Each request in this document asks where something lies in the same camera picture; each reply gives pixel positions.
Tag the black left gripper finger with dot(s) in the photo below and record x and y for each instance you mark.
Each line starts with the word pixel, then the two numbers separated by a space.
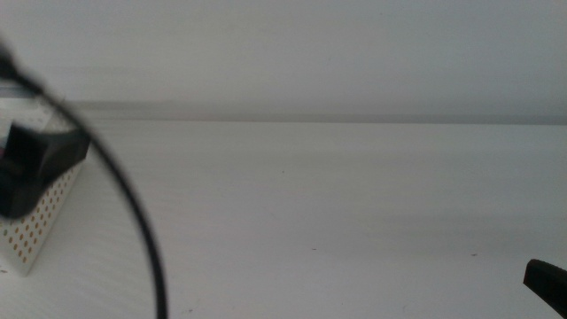
pixel 40 164

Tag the white perforated plastic basket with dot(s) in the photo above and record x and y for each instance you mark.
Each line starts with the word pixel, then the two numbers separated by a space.
pixel 31 235

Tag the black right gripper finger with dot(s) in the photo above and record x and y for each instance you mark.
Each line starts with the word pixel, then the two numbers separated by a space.
pixel 549 283

